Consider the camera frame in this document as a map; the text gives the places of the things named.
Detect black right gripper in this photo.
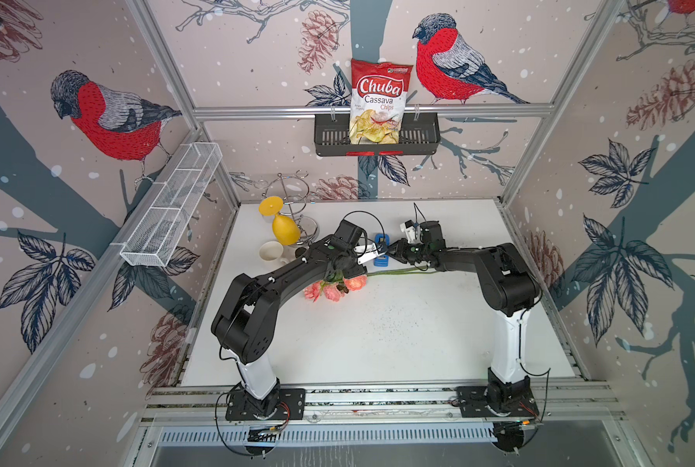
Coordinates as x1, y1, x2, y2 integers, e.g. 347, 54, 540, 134
383, 240, 428, 266

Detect blue tape dispenser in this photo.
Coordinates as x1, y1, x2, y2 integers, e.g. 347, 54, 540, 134
373, 233, 390, 268

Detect pink flower bouquet green stems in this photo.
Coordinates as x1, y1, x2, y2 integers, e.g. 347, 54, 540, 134
303, 268, 436, 303

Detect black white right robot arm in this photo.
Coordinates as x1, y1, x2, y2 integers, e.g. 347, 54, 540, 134
388, 221, 541, 414

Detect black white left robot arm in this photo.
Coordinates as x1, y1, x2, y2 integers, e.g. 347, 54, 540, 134
211, 220, 368, 405

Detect yellow plastic wine glass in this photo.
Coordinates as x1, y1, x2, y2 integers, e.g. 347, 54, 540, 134
258, 196, 301, 246

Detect white ceramic mug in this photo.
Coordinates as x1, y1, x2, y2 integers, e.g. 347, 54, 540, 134
258, 241, 291, 264

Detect Chuba cassava chips bag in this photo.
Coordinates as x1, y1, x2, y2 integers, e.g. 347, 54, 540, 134
349, 60, 413, 144

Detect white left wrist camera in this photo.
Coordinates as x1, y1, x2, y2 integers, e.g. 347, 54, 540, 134
355, 244, 386, 265

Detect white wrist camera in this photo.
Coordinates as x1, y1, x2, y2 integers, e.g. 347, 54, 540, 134
400, 220, 421, 244
355, 244, 386, 265

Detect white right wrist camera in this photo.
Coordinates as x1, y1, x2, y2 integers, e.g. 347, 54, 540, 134
400, 220, 421, 244

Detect chrome wire glass rack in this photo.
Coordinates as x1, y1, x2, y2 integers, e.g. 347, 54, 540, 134
262, 170, 319, 246

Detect black wire wall basket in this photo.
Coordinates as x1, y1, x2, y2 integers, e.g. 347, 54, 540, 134
314, 112, 440, 157

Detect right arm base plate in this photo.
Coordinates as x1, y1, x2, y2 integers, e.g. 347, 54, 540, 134
456, 381, 540, 420

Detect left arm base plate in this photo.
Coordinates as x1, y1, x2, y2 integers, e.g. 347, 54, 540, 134
225, 386, 306, 422

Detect white mesh wall shelf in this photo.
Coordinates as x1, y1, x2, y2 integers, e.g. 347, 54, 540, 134
120, 142, 222, 268

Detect aluminium front rail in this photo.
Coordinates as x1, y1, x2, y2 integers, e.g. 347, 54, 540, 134
139, 379, 627, 426

